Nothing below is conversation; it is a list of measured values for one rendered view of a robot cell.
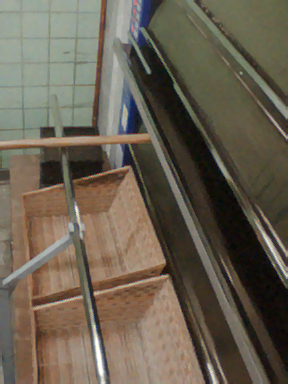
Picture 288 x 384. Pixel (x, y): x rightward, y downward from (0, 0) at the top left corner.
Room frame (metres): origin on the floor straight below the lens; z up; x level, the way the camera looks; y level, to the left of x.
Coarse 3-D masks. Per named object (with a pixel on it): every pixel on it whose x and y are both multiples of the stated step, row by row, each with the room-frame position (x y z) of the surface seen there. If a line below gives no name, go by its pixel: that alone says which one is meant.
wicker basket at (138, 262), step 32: (32, 192) 1.54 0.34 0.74; (64, 192) 1.58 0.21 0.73; (96, 192) 1.62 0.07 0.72; (128, 192) 1.57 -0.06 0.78; (64, 224) 1.53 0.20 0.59; (96, 224) 1.55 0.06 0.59; (128, 224) 1.45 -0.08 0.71; (32, 256) 1.32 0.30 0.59; (64, 256) 1.34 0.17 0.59; (96, 256) 1.37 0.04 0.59; (128, 256) 1.34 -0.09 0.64; (160, 256) 1.17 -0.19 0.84; (32, 288) 1.06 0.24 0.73; (64, 288) 1.05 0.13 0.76; (96, 288) 1.08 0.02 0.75
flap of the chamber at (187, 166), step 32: (160, 96) 1.33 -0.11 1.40; (192, 128) 1.18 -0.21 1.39; (160, 160) 1.02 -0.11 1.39; (192, 160) 1.02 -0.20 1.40; (192, 192) 0.88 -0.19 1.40; (224, 192) 0.91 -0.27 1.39; (192, 224) 0.77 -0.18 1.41; (224, 224) 0.79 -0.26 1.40; (224, 256) 0.69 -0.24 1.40; (256, 256) 0.71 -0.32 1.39; (256, 288) 0.62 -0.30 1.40; (256, 320) 0.54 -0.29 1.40
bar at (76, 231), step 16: (64, 160) 1.24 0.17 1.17; (64, 176) 1.17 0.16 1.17; (80, 224) 0.97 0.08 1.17; (64, 240) 0.94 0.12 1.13; (80, 240) 0.90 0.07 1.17; (48, 256) 0.93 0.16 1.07; (80, 256) 0.85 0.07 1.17; (16, 272) 0.91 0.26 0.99; (80, 272) 0.80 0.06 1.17; (0, 288) 0.88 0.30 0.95; (0, 304) 0.88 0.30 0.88; (0, 320) 0.88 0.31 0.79; (96, 320) 0.66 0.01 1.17; (0, 336) 0.88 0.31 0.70; (96, 336) 0.62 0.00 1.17; (96, 352) 0.58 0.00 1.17; (96, 368) 0.55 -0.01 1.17
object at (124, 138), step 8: (104, 136) 1.35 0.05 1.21; (112, 136) 1.36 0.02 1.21; (120, 136) 1.36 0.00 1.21; (128, 136) 1.37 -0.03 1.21; (136, 136) 1.38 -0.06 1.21; (144, 136) 1.38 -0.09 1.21; (0, 144) 1.25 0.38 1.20; (8, 144) 1.26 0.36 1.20; (16, 144) 1.27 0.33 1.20; (24, 144) 1.27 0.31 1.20; (32, 144) 1.28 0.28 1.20; (40, 144) 1.28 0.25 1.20; (48, 144) 1.29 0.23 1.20; (56, 144) 1.30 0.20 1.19; (64, 144) 1.30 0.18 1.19; (72, 144) 1.31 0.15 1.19; (80, 144) 1.32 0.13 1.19; (88, 144) 1.33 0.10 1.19; (96, 144) 1.33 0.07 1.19; (104, 144) 1.34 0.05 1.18
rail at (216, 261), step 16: (128, 64) 1.47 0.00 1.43; (144, 96) 1.27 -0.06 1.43; (160, 128) 1.11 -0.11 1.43; (160, 144) 1.04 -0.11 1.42; (176, 160) 0.97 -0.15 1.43; (176, 176) 0.91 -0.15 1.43; (192, 208) 0.80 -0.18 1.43; (208, 240) 0.71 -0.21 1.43; (208, 256) 0.68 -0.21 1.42; (224, 272) 0.63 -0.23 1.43; (224, 288) 0.59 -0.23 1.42; (240, 304) 0.56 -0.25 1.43; (240, 320) 0.52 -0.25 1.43; (256, 336) 0.49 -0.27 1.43; (256, 352) 0.46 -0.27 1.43; (272, 368) 0.44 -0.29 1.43
